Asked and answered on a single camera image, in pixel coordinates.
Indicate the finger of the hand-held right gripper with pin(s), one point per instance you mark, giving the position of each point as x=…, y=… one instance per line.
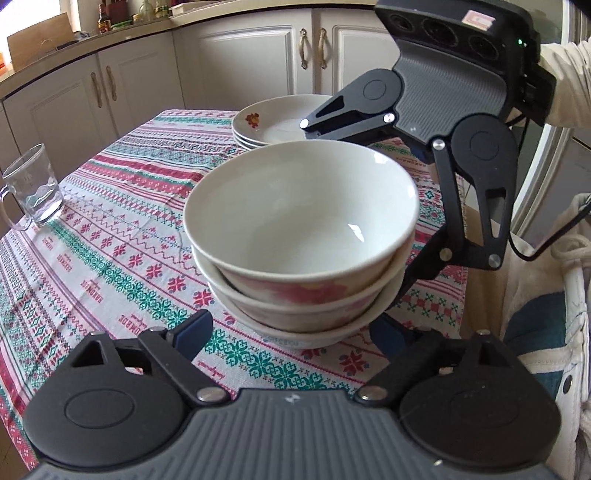
x=455, y=217
x=337, y=120

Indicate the white ceramic bowl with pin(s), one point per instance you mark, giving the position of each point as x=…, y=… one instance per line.
x=277, y=207
x=314, y=340
x=277, y=321

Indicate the person's right forearm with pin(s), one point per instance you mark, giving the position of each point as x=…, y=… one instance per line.
x=572, y=83

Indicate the person's torso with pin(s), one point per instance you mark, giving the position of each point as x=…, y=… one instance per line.
x=540, y=300

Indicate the cardboard box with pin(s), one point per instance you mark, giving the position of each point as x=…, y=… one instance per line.
x=41, y=41

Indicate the clear glass bottle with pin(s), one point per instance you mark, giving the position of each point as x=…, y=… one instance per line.
x=146, y=9

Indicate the patterned tablecloth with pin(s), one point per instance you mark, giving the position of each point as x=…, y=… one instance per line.
x=115, y=221

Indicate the dark sauce bottle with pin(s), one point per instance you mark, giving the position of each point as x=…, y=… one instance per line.
x=103, y=18

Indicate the white tray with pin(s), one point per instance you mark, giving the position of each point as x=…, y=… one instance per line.
x=184, y=9

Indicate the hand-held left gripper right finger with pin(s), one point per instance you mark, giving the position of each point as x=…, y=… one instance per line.
x=385, y=334

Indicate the knife block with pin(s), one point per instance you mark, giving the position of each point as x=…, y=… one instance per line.
x=117, y=10

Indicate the white fruit print plate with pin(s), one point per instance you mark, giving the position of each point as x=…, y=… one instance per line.
x=244, y=141
x=251, y=146
x=277, y=122

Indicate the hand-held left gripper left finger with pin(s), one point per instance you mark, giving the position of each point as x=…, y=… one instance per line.
x=194, y=330

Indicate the clear glass mug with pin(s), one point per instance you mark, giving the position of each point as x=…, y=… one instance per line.
x=37, y=184

